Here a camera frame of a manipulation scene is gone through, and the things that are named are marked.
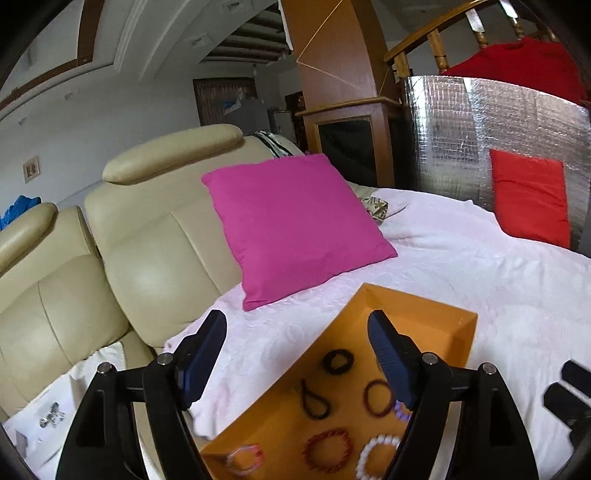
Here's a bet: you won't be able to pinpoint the red bead bracelet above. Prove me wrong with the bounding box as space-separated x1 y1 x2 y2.
303 428 354 472

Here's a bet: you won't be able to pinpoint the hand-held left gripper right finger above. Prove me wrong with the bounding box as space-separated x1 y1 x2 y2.
367 309 541 480

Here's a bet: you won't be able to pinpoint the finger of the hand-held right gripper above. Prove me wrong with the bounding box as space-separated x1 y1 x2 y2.
543 382 591 429
561 359 591 393

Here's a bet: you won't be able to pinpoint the silver metal clips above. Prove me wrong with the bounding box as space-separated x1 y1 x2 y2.
39 402 65 428

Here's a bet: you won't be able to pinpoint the blue cloth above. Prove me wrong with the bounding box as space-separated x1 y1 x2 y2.
0 195 42 232

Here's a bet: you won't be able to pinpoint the patterned cloth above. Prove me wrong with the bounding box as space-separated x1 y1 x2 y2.
360 196 393 224

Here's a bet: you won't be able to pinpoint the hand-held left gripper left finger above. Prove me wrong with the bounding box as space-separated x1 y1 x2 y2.
55 309 228 480

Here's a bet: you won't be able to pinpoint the white bead bracelet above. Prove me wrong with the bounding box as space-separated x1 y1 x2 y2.
357 434 402 478

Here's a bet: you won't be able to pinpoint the black white striped cloth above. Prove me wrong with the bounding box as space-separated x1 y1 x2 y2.
254 130 296 160

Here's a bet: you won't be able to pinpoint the dark red hair tie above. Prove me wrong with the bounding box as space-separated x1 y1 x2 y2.
363 379 397 418

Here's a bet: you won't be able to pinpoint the thin black hair tie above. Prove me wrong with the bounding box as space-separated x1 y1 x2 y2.
299 378 332 421

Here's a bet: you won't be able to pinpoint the pink bead bracelet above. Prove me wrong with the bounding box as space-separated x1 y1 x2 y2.
225 444 265 475

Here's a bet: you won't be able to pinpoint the magenta pillow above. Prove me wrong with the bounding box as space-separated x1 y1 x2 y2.
202 154 399 312

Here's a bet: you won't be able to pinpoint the white refrigerator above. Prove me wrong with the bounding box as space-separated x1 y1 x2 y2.
272 110 296 141

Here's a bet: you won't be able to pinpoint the red pillow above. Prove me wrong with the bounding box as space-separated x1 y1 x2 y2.
438 37 589 104
489 148 572 250

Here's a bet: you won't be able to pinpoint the silver insulation sheet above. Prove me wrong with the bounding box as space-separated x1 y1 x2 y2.
399 74 591 257

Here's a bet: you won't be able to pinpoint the orange tray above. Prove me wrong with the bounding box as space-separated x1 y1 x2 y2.
199 282 478 480

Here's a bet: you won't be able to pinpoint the wide black ring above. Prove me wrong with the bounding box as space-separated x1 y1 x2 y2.
322 349 355 376

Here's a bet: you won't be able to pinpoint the wooden railing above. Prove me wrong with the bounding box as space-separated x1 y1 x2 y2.
384 0 559 84

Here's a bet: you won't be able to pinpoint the beige leather sofa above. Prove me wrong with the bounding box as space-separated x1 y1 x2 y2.
0 124 305 423

